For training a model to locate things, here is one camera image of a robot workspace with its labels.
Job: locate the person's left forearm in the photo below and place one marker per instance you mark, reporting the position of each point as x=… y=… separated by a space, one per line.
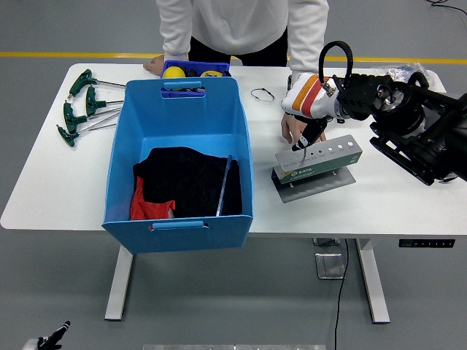
x=306 y=51

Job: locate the black table control panel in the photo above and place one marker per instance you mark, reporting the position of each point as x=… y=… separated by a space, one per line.
x=427 y=243

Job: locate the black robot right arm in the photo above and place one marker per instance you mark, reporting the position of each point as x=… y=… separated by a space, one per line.
x=401 y=109

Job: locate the person's right forearm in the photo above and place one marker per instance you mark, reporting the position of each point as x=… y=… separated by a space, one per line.
x=175 y=40

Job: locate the person's left hand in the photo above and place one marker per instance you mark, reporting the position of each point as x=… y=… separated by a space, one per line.
x=292 y=127

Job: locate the metal floor plate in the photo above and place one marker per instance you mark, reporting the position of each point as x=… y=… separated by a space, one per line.
x=330 y=266

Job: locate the orange cloth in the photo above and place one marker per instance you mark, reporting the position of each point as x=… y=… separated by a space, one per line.
x=146 y=210

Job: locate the person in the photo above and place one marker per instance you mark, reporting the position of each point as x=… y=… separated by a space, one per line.
x=241 y=22

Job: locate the yellow ball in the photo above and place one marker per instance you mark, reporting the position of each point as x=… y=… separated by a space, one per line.
x=174 y=72

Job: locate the black cloth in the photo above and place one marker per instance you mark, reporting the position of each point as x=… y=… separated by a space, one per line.
x=189 y=182

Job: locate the person's right hand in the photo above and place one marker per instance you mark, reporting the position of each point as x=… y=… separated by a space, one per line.
x=155 y=65

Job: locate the green grey wrench holder stand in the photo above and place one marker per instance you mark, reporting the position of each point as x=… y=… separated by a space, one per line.
x=317 y=171

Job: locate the large blue plastic box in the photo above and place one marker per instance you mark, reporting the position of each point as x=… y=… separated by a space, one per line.
x=182 y=116

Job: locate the white table leg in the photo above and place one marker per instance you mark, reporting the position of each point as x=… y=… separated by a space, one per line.
x=372 y=284
x=118 y=288

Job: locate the small dark blue bin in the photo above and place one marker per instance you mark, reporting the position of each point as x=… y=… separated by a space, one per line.
x=197 y=65

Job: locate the grey metal bracket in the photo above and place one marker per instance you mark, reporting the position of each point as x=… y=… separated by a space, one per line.
x=324 y=241

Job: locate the clear plastic bag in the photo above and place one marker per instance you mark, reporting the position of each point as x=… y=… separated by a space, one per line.
x=401 y=68

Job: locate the yellow tape measure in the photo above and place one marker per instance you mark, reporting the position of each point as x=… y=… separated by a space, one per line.
x=211 y=74

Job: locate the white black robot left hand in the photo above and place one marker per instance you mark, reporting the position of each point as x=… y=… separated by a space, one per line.
x=54 y=335

